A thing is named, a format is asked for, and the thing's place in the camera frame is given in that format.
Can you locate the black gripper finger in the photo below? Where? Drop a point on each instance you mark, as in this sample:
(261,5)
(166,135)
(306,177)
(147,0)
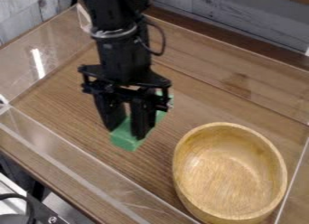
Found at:
(111,110)
(142,114)

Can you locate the green rectangular block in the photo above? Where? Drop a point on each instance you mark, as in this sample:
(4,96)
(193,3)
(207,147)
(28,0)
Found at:
(120,136)

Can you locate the clear acrylic corner bracket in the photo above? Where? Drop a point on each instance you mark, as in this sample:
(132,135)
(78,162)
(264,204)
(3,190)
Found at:
(84,18)

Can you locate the clear acrylic tray wall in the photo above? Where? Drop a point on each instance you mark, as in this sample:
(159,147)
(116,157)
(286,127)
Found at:
(229,78)

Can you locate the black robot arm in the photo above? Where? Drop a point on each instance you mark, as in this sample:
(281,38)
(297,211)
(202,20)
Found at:
(119,16)

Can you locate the brown wooden bowl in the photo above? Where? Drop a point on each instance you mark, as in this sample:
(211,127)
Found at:
(229,173)

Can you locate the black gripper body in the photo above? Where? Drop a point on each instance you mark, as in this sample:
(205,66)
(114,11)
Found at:
(123,77)

